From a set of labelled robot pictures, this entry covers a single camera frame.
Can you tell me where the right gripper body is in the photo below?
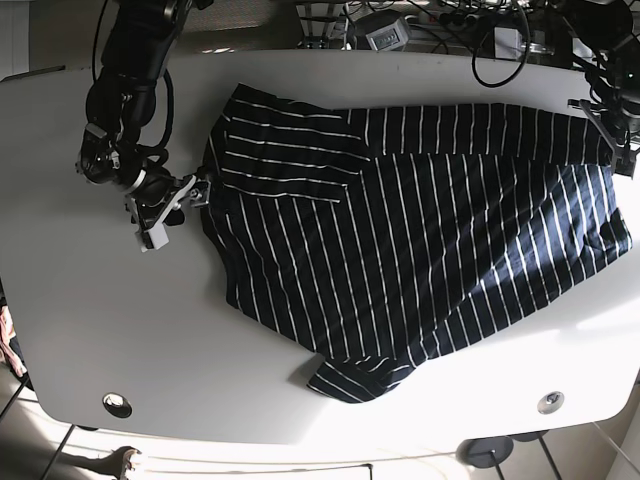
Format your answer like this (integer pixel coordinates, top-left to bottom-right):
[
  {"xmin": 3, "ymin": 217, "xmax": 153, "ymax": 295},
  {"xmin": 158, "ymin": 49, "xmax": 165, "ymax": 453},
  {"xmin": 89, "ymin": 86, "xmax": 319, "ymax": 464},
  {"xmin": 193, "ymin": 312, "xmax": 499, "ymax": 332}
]
[{"xmin": 123, "ymin": 172, "xmax": 212, "ymax": 238}]

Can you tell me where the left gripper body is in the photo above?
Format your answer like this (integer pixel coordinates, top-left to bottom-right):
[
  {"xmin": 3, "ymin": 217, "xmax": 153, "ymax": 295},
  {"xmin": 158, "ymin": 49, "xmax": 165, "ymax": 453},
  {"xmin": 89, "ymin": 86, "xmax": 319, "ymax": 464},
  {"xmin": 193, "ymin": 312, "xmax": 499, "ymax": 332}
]
[{"xmin": 567, "ymin": 99, "xmax": 639, "ymax": 164}]

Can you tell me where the black white striped shirt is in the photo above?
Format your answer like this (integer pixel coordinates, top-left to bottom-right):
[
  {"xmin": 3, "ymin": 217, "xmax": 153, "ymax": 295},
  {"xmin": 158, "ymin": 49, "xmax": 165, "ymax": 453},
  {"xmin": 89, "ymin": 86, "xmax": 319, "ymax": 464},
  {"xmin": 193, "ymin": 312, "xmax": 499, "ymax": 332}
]
[{"xmin": 202, "ymin": 85, "xmax": 633, "ymax": 404}]

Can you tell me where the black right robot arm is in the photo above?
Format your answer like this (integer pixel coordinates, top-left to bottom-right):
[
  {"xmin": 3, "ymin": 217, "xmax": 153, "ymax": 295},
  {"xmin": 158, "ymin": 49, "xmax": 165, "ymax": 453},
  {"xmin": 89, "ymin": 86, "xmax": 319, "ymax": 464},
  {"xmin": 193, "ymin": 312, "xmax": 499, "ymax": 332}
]
[{"xmin": 76, "ymin": 1, "xmax": 210, "ymax": 251}]

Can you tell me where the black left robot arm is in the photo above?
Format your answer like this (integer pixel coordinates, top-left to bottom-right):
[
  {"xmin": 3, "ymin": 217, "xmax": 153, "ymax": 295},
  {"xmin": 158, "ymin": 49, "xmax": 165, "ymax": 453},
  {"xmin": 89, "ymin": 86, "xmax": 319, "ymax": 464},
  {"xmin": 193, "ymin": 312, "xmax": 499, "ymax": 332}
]
[{"xmin": 548, "ymin": 1, "xmax": 639, "ymax": 177}]

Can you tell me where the grey power adapter box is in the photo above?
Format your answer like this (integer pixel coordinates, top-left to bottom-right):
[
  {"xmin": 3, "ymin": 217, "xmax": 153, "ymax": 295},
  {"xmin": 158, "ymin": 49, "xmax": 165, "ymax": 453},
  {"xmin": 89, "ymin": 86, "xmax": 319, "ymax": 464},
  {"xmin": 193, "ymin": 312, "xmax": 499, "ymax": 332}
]
[{"xmin": 494, "ymin": 27, "xmax": 525, "ymax": 61}]

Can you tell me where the left table grommet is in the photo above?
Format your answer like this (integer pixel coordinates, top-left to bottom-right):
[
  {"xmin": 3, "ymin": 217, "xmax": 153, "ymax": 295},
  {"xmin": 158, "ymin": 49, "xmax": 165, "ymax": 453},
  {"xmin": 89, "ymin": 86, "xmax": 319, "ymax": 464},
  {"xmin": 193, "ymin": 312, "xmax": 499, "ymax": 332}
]
[{"xmin": 102, "ymin": 392, "xmax": 133, "ymax": 419}]

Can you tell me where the table grommet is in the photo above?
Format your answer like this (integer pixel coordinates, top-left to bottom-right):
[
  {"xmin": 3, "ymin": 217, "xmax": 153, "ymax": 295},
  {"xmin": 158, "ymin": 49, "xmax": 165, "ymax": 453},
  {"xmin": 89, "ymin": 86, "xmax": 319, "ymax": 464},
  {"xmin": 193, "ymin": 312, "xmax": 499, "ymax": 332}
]
[
  {"xmin": 537, "ymin": 391, "xmax": 565, "ymax": 415},
  {"xmin": 102, "ymin": 392, "xmax": 133, "ymax": 419}
]

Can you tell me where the grey socket box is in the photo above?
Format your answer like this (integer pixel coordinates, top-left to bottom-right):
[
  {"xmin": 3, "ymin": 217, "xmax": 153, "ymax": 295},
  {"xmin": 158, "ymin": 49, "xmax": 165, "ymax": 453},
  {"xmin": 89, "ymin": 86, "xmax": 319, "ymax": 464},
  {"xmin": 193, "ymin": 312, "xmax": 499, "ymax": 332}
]
[{"xmin": 356, "ymin": 10, "xmax": 411, "ymax": 52}]

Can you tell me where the right table grommet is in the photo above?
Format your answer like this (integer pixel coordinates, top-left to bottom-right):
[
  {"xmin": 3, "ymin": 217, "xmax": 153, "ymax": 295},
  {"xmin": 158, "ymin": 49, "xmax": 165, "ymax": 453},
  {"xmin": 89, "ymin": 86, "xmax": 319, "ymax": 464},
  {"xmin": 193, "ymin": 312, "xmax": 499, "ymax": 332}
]
[{"xmin": 537, "ymin": 391, "xmax": 565, "ymax": 415}]

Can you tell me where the round black stand base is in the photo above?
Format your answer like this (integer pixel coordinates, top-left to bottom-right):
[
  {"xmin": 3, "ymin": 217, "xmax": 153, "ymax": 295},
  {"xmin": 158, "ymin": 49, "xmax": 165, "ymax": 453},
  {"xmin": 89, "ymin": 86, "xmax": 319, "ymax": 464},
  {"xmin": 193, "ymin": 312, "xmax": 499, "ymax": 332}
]
[{"xmin": 456, "ymin": 436, "xmax": 514, "ymax": 469}]

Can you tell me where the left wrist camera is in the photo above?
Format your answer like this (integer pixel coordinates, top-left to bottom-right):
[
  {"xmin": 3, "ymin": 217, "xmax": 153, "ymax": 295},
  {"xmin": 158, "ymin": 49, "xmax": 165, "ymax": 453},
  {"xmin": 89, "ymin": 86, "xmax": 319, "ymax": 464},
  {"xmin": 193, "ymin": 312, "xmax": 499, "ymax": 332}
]
[{"xmin": 612, "ymin": 150, "xmax": 639, "ymax": 179}]

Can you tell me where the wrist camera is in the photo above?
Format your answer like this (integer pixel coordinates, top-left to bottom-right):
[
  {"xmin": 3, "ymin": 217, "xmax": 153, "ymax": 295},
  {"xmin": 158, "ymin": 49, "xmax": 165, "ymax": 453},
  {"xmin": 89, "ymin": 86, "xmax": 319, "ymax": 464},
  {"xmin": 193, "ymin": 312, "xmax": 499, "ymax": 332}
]
[
  {"xmin": 612, "ymin": 150, "xmax": 639, "ymax": 179},
  {"xmin": 135, "ymin": 224, "xmax": 169, "ymax": 252}
]

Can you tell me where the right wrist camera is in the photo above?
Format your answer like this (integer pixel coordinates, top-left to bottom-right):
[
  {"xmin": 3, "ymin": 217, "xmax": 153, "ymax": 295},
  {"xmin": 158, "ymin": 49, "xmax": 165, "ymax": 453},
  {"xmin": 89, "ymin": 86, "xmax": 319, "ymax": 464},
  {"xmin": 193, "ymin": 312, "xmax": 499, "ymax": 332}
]
[{"xmin": 135, "ymin": 224, "xmax": 169, "ymax": 252}]

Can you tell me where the black looping arm cable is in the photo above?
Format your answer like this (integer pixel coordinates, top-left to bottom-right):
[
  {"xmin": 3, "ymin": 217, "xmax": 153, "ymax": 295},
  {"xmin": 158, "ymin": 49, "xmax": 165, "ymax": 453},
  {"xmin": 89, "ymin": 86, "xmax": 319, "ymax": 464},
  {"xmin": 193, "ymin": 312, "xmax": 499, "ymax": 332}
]
[{"xmin": 470, "ymin": 4, "xmax": 531, "ymax": 90}]

